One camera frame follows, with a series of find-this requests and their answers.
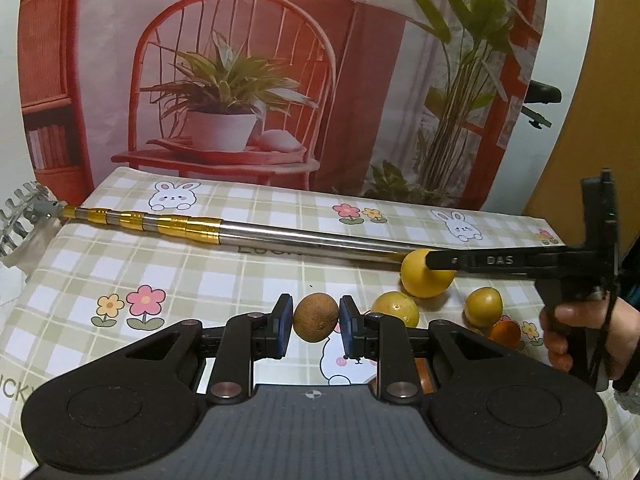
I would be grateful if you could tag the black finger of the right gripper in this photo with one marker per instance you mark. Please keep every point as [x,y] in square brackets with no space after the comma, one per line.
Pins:
[504,261]

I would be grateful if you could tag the telescopic metal pole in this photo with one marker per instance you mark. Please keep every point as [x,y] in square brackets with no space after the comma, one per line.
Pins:
[31,212]

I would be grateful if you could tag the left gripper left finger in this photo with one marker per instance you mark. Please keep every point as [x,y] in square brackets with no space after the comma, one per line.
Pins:
[237,346]

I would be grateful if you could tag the brown longan fruit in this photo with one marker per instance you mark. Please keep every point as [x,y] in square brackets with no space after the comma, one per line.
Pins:
[315,317]

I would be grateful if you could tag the person right hand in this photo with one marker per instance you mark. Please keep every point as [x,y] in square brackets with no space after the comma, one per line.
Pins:
[588,317]

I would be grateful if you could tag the green yellow round fruit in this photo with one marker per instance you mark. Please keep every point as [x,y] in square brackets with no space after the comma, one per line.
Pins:
[399,305]

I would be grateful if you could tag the printed room backdrop poster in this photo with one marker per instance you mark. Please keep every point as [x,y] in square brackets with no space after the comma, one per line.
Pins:
[406,100]

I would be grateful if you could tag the black exercise bike seat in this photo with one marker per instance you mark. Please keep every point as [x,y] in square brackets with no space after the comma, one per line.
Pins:
[543,94]

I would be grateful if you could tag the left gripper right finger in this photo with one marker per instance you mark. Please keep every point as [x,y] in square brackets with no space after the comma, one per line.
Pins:
[386,340]

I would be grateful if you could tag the brown wooden board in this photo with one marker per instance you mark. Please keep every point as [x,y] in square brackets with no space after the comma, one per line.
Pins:
[601,129]

